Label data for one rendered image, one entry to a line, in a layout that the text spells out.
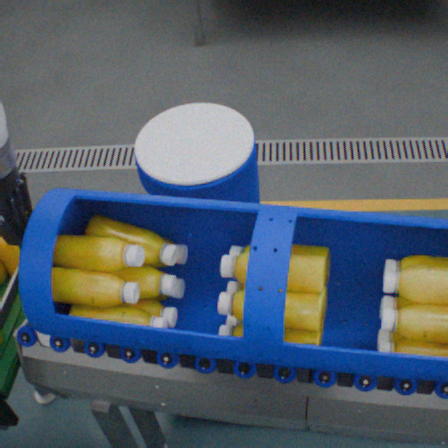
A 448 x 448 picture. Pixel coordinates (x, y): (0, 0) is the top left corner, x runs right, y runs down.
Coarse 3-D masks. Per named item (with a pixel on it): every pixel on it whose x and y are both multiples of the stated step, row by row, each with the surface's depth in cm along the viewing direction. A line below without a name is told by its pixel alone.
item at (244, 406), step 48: (48, 336) 139; (48, 384) 143; (96, 384) 139; (144, 384) 136; (192, 384) 133; (384, 384) 125; (432, 384) 124; (336, 432) 146; (384, 432) 133; (432, 432) 126
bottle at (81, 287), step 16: (64, 272) 125; (80, 272) 124; (96, 272) 124; (64, 288) 123; (80, 288) 122; (96, 288) 122; (112, 288) 122; (80, 304) 125; (96, 304) 123; (112, 304) 123
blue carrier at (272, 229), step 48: (48, 192) 126; (96, 192) 126; (48, 240) 117; (192, 240) 138; (240, 240) 136; (288, 240) 111; (336, 240) 131; (384, 240) 128; (432, 240) 126; (48, 288) 116; (192, 288) 139; (336, 288) 134; (96, 336) 121; (144, 336) 117; (192, 336) 114; (336, 336) 130
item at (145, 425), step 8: (136, 408) 189; (136, 416) 193; (144, 416) 192; (152, 416) 198; (136, 424) 198; (144, 424) 197; (152, 424) 199; (144, 432) 201; (152, 432) 200; (160, 432) 208; (144, 440) 207; (152, 440) 205; (160, 440) 209
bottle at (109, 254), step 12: (60, 240) 127; (72, 240) 126; (84, 240) 125; (96, 240) 125; (108, 240) 124; (120, 240) 124; (60, 252) 126; (72, 252) 125; (84, 252) 124; (96, 252) 123; (108, 252) 123; (120, 252) 123; (60, 264) 127; (72, 264) 126; (84, 264) 125; (96, 264) 124; (108, 264) 123; (120, 264) 123
